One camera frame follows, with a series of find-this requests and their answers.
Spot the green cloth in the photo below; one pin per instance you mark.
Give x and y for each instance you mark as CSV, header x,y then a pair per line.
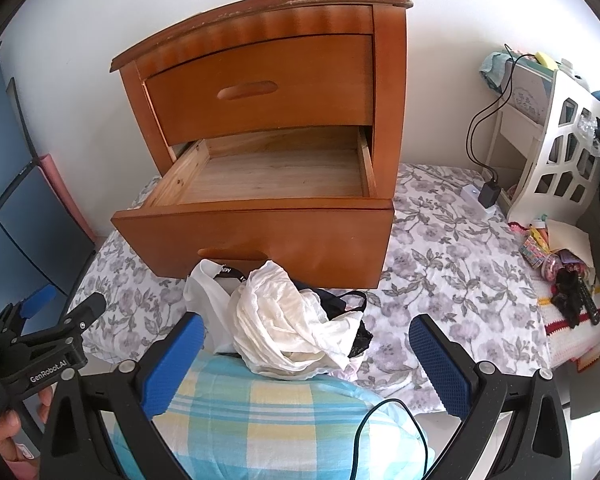
x,y
495,70

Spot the closed wooden drawer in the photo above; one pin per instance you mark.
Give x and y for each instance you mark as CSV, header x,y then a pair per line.
x,y
305,90

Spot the crocheted mat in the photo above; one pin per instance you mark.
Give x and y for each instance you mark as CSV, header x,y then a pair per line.
x,y
560,340

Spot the pile of colourful toys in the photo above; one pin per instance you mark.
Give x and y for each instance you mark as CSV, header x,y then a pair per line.
x,y
535,250

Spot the wooden drawer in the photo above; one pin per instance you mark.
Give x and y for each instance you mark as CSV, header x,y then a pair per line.
x,y
305,90
280,230

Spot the blue yellow plaid pillow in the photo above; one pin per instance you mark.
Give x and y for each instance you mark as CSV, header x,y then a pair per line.
x,y
260,420

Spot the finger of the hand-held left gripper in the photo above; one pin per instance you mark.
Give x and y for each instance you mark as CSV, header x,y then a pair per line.
x,y
80,312
37,302

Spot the pink board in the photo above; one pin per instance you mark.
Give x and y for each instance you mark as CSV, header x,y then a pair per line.
x,y
65,195

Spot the floral bedsheet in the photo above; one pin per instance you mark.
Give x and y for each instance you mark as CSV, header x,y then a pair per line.
x,y
455,270

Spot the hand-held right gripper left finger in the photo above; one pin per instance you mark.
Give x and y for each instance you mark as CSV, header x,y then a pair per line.
x,y
172,365

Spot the dark blue refrigerator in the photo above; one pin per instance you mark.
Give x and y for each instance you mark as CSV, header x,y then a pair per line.
x,y
30,210

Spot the pink cloth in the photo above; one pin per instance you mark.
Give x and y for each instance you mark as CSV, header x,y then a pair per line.
x,y
25,472

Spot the black toy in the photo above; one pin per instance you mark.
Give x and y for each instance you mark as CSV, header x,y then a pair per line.
x,y
572,295

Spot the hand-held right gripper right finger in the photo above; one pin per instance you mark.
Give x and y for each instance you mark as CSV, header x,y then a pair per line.
x,y
440,365

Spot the wooden nightstand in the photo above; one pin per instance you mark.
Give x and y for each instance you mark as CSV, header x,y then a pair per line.
x,y
390,85

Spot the black charger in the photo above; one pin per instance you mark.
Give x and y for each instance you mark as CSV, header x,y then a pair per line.
x,y
490,194

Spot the white power strip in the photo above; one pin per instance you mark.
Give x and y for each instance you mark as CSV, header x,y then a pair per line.
x,y
470,197

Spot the pink satin underwear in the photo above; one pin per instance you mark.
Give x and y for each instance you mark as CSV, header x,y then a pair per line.
x,y
350,370

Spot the black lace underwear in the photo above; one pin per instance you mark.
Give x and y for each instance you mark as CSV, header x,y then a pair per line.
x,y
358,342

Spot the cream paper sheet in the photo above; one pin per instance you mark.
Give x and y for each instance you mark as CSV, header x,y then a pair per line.
x,y
572,240

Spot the white plastic shelf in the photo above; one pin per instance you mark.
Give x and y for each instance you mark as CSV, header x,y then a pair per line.
x,y
550,160

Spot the person's left hand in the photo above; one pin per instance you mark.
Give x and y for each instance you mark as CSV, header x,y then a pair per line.
x,y
5,430

